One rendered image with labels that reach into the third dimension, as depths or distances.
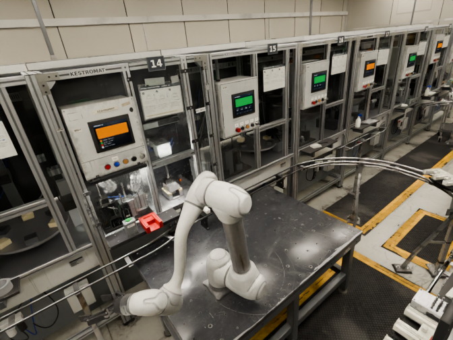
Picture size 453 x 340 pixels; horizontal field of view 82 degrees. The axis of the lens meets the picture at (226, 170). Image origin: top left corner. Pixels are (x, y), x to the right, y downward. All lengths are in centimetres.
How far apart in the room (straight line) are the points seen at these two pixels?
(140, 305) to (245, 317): 66
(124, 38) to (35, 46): 140
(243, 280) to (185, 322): 44
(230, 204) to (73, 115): 111
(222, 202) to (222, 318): 80
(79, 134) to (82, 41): 376
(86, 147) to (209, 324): 128
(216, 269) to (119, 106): 117
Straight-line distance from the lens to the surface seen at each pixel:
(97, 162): 188
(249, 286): 155
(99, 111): 182
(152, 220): 207
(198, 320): 173
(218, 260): 162
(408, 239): 352
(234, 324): 169
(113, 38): 559
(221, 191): 115
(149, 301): 127
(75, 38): 545
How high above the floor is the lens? 208
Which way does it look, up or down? 26 degrees down
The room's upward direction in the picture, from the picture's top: 6 degrees counter-clockwise
